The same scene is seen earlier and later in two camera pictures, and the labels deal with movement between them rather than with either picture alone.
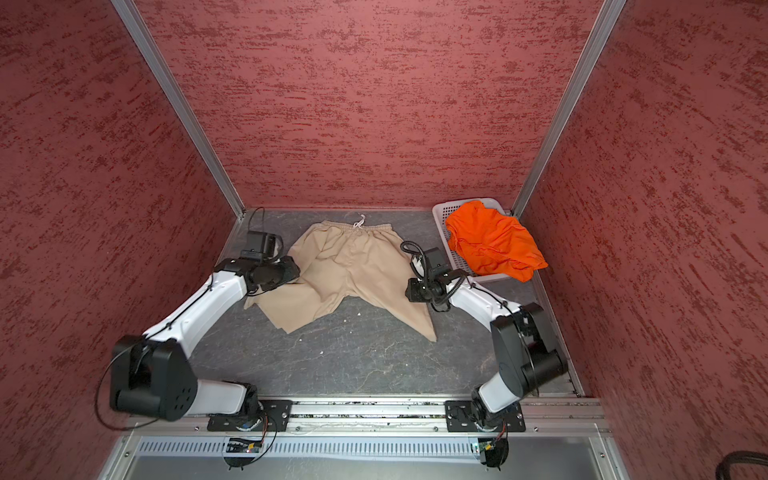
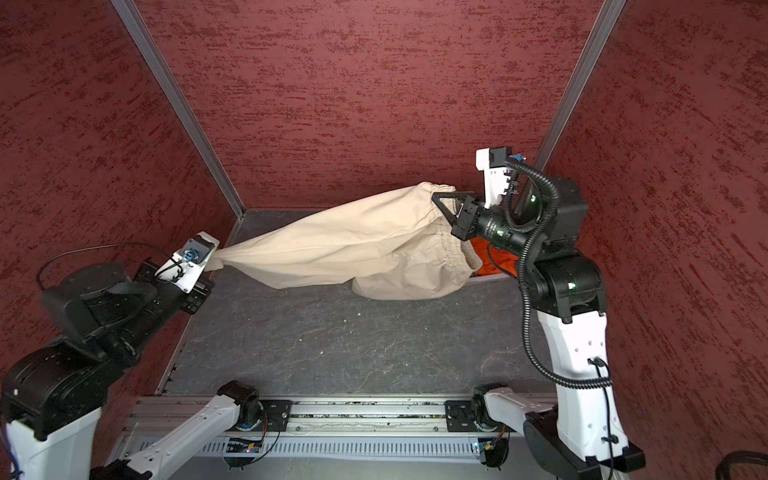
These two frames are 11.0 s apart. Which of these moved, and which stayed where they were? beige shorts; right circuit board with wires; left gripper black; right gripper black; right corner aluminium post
Moved: left gripper black; beige shorts; right gripper black
Stayed: right corner aluminium post; right circuit board with wires
